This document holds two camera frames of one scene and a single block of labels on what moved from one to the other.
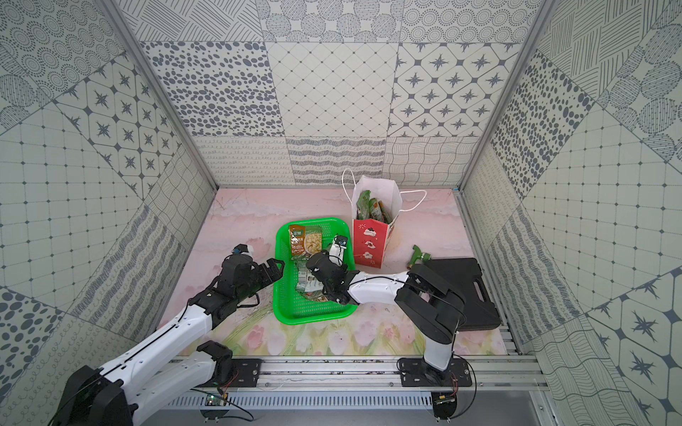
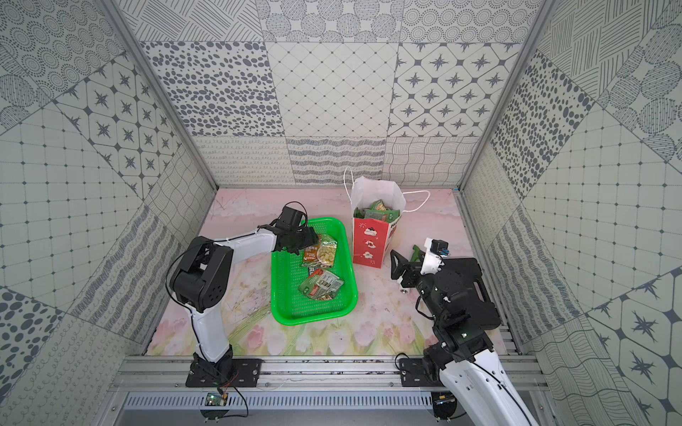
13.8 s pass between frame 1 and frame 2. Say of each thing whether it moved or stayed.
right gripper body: moved
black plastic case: stayed
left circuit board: stayed
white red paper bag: stayed
